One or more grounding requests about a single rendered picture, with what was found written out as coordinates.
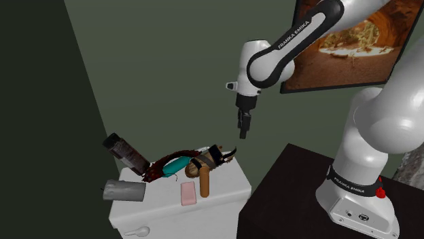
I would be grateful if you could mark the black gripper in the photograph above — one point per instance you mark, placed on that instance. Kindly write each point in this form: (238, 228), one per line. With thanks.
(246, 102)

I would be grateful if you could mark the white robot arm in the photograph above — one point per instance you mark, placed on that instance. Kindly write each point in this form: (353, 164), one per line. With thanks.
(374, 122)

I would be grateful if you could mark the brown figure with black bands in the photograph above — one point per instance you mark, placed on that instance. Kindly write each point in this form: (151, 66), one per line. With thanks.
(205, 160)

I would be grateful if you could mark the brown cylinder stick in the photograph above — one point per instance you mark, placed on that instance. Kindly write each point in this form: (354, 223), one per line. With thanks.
(204, 183)

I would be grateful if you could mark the teal oblong tube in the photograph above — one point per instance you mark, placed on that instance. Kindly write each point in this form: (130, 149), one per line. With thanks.
(174, 166)

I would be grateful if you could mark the dark robot stand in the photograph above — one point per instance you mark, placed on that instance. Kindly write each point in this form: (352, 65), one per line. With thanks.
(281, 202)

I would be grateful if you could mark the pink soap bar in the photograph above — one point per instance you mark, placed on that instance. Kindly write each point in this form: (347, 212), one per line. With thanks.
(188, 193)

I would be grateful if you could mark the dark red bristly brush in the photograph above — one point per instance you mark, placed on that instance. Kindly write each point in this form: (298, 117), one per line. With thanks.
(155, 168)

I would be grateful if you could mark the dark brown bottle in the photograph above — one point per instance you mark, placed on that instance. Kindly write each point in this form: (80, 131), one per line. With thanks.
(127, 155)

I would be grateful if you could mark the grey cylinder candle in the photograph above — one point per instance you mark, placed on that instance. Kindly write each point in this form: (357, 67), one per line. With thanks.
(124, 190)

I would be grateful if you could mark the framed desert cave wall picture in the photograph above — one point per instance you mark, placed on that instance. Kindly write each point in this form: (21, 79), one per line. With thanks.
(334, 66)

